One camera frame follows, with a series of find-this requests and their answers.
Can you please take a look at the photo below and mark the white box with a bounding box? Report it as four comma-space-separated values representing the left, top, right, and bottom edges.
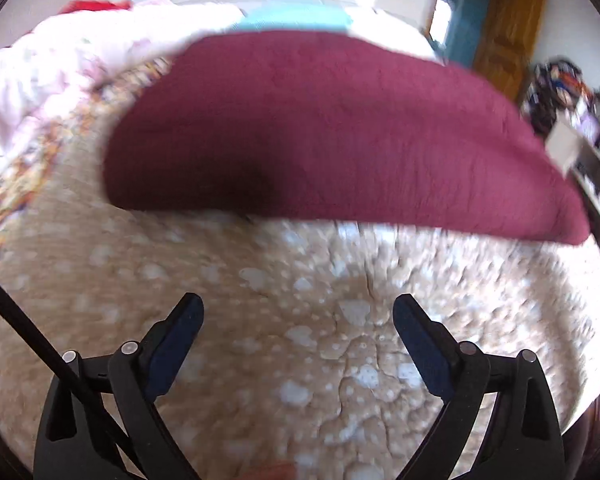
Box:
545, 120, 588, 173

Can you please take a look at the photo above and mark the teal pillow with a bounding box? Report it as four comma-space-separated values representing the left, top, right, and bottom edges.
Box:
240, 2, 353, 33

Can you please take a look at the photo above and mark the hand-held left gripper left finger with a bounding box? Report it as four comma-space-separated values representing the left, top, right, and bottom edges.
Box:
32, 292, 204, 480

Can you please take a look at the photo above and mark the pale pink blanket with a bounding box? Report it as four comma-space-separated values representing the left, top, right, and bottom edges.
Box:
0, 0, 251, 186

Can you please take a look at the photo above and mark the teal glass door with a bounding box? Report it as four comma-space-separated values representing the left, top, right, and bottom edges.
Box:
427, 0, 491, 66

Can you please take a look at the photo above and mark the wooden door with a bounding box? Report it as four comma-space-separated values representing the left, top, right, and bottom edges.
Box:
472, 0, 548, 101

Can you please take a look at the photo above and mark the cluttered clothes pile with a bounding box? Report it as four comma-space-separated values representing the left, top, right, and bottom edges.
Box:
522, 57, 600, 133

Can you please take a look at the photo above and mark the black cable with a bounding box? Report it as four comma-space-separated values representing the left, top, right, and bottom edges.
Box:
0, 267, 148, 480

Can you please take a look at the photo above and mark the patterned beige bedspread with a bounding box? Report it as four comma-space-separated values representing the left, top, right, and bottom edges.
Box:
0, 55, 600, 480

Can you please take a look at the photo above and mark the maroon puffer jacket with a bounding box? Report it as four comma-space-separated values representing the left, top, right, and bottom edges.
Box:
102, 30, 593, 247

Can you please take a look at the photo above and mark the red cloth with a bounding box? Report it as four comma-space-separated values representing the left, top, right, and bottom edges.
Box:
60, 0, 133, 13

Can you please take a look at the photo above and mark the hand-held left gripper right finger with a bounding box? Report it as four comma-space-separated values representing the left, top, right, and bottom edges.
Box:
394, 294, 566, 480

